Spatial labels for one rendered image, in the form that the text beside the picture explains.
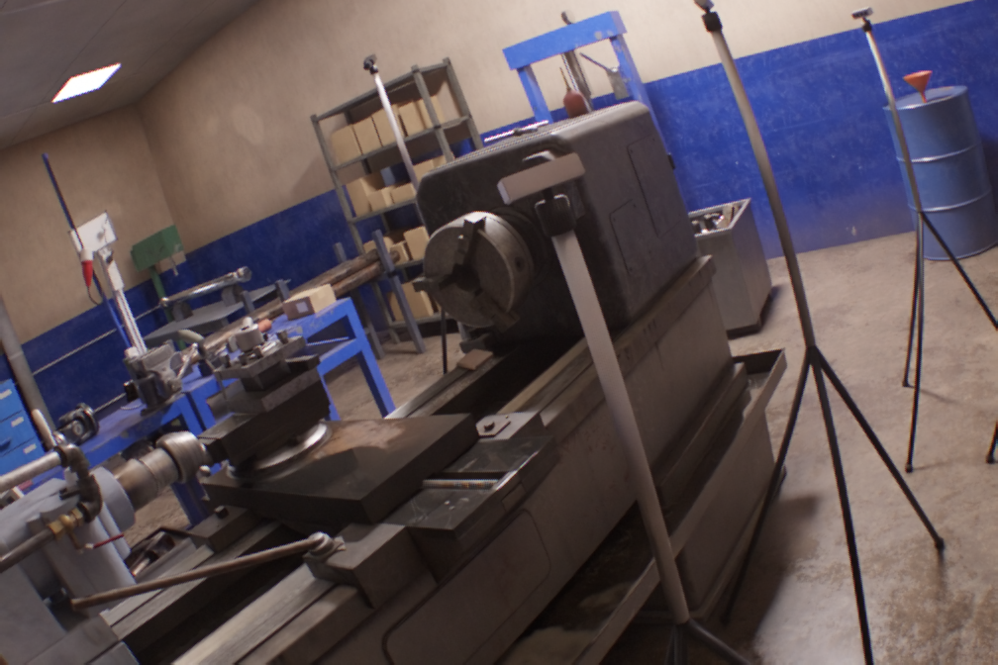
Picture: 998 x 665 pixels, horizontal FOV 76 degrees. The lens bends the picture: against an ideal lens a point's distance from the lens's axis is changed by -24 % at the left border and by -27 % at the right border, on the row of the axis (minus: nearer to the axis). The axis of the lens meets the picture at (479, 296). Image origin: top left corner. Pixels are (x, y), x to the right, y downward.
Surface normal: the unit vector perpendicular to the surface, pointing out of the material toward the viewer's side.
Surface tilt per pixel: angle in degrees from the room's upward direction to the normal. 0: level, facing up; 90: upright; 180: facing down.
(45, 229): 90
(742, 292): 90
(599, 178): 90
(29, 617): 70
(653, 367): 90
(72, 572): 78
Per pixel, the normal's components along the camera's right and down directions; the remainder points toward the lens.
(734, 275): -0.48, 0.35
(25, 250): 0.76, -0.15
